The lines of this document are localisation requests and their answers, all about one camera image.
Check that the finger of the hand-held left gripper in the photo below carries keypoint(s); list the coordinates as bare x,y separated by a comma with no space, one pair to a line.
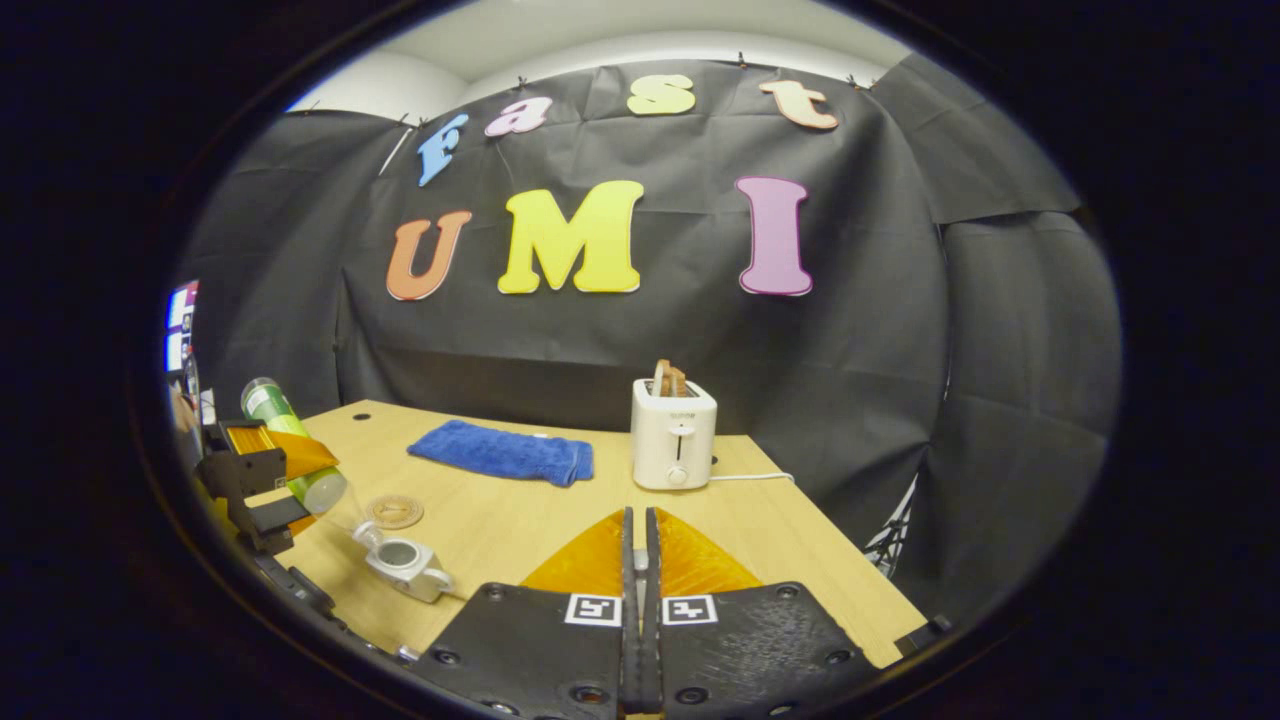
280,515
290,455

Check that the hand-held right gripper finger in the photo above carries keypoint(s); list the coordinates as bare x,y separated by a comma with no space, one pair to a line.
630,650
652,650

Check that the green label water bottle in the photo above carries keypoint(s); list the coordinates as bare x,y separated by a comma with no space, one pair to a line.
268,405

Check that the round wooden coaster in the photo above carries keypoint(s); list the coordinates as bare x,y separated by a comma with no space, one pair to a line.
395,512

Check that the computer monitor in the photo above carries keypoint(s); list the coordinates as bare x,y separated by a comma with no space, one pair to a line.
180,320

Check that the blue towel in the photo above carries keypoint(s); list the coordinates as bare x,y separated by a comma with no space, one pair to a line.
500,452

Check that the white toaster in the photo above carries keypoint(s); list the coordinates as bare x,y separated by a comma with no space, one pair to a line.
672,440

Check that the metal stand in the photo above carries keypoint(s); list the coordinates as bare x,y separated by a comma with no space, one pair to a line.
893,545

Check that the bread slice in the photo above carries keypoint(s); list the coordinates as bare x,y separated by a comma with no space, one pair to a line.
668,380

